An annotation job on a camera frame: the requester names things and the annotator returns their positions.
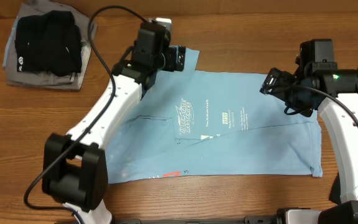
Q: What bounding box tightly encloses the light blue printed t-shirt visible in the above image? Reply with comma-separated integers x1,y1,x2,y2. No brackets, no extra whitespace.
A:
107,49,323,184

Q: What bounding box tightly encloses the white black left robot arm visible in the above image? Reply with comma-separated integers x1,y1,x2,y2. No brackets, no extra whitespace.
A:
42,17,186,223

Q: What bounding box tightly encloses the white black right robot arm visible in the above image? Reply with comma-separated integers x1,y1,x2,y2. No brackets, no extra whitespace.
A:
244,39,358,223

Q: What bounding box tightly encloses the black folded garment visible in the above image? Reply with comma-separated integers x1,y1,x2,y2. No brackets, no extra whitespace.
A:
15,10,82,77

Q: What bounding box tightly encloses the grey folded garment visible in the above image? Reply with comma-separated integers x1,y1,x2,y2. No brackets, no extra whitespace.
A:
2,1,91,91

